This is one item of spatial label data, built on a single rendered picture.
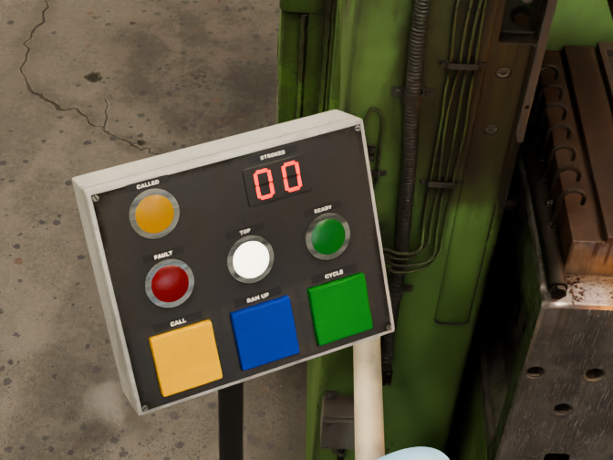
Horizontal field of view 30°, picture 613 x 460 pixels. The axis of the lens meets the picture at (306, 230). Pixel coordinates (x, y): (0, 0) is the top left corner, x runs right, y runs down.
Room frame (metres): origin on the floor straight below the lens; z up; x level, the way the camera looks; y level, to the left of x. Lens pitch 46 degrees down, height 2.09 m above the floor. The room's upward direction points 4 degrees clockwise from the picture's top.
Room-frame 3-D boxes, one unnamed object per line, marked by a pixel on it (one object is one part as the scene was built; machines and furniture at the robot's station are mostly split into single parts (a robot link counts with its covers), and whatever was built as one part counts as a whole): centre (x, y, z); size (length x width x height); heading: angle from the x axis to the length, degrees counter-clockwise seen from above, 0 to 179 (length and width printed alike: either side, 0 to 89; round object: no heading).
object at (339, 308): (0.90, -0.05, 1.01); 0.07 x 0.05 x 0.07; 117
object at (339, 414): (1.18, -0.09, 0.36); 0.09 x 0.07 x 0.12; 92
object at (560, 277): (1.21, -0.34, 0.93); 0.40 x 0.03 x 0.03; 2
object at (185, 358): (0.81, 0.13, 1.01); 0.07 x 0.05 x 0.07; 117
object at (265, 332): (0.86, 0.04, 1.01); 0.07 x 0.05 x 0.07; 117
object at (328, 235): (0.94, -0.03, 1.09); 0.05 x 0.03 x 0.04; 92
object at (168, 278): (0.85, 0.15, 1.09); 0.05 x 0.03 x 0.04; 92
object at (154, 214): (0.89, 0.17, 1.16); 0.05 x 0.03 x 0.04; 92
